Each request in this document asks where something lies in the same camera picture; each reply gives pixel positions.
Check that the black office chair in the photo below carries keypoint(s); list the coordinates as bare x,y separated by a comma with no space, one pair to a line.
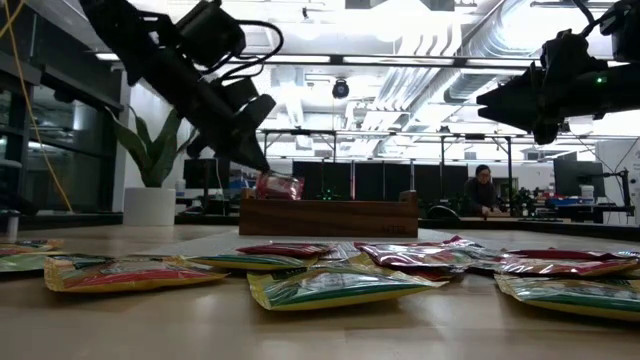
442,212

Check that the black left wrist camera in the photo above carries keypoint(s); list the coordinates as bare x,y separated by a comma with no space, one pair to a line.
210,32

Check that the grey woven placemat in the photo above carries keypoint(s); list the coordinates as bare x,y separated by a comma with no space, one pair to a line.
210,245

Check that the black aluminium rig frame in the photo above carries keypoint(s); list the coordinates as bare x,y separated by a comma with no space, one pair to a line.
400,61

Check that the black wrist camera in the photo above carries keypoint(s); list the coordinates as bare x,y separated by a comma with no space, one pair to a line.
570,52
210,32

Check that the wooden three-compartment tray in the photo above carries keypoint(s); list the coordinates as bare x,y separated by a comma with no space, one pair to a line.
325,220

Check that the green snake plant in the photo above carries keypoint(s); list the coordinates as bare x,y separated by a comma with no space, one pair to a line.
155,160

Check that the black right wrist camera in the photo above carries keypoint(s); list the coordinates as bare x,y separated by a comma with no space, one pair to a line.
570,52

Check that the white plant pot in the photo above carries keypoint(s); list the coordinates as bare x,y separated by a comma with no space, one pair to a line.
150,207

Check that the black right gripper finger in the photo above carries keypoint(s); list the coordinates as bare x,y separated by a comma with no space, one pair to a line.
546,132
515,102

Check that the person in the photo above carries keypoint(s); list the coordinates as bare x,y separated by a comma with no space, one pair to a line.
480,195

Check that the black partition row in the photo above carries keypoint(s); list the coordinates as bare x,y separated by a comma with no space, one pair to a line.
380,180

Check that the black computer monitor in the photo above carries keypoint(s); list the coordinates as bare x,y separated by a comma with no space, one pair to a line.
205,175
575,177

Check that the white cup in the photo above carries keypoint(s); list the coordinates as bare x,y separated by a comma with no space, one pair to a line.
587,192

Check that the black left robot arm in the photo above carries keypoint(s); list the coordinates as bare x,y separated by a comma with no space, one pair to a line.
125,30

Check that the white cylinder post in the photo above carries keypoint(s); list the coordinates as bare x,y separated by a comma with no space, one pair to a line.
11,227

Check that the black round camera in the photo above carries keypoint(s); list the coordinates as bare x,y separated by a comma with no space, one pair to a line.
341,90

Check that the green lemon lime tea packet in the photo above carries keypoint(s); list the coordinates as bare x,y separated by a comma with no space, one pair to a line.
575,297
330,290
20,264
250,262

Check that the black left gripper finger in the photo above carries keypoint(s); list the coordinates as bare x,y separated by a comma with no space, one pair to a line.
199,146
240,135

